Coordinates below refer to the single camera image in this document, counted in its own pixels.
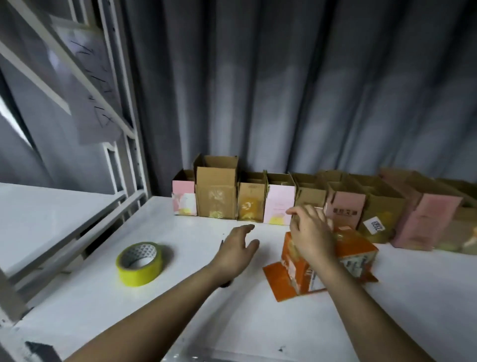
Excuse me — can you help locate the white metal shelf rack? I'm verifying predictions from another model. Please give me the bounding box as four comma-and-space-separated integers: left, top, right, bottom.
0, 0, 153, 337

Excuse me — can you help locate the handwritten paper sheet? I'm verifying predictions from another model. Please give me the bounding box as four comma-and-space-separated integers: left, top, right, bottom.
66, 73, 125, 146
51, 14, 125, 107

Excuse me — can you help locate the person's right hand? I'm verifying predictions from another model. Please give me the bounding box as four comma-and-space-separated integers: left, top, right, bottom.
285, 203, 338, 271

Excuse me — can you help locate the yellow tape roll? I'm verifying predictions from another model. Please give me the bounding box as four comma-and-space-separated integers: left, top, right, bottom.
115, 241, 164, 288

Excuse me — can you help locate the brown box with barcode label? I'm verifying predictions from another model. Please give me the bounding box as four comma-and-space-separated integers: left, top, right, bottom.
193, 154, 241, 221

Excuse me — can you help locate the pink lettered cardboard box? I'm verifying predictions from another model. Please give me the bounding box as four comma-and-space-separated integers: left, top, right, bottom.
379, 167, 465, 252
318, 169, 368, 231

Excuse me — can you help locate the person's left forearm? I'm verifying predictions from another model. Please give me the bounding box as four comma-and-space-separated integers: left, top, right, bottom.
66, 266, 230, 362

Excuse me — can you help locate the pink and yellow printed box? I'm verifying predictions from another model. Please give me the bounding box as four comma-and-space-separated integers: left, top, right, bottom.
262, 172, 298, 227

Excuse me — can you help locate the person's right forearm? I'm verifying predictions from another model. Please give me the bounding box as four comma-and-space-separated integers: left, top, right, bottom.
315, 255, 435, 362

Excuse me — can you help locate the brown box with white label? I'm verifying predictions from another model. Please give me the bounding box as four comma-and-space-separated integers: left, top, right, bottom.
291, 172, 329, 232

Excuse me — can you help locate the pink green printed cardboard box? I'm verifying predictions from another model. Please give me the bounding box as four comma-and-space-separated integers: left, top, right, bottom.
170, 169, 198, 218

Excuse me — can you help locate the taped brown cardboard box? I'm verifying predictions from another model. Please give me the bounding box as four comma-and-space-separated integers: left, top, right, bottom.
236, 172, 268, 224

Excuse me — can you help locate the person's left hand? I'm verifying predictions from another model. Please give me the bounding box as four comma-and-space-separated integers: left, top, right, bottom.
208, 223, 262, 286

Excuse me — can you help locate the orange white patterned cardboard box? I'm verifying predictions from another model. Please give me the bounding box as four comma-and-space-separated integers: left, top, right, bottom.
261, 226, 380, 304

